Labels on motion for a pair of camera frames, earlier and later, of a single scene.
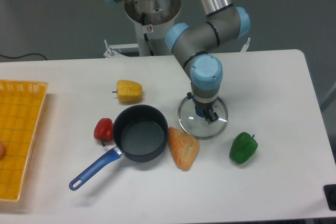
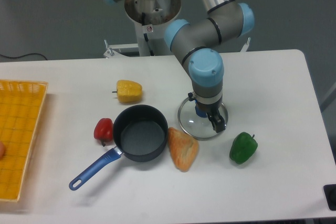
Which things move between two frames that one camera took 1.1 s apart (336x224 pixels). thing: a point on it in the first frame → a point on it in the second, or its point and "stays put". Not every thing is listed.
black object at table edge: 329,191 stays put
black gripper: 207,109 → 218,121
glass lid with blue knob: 192,121 stays put
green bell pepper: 243,146 stays put
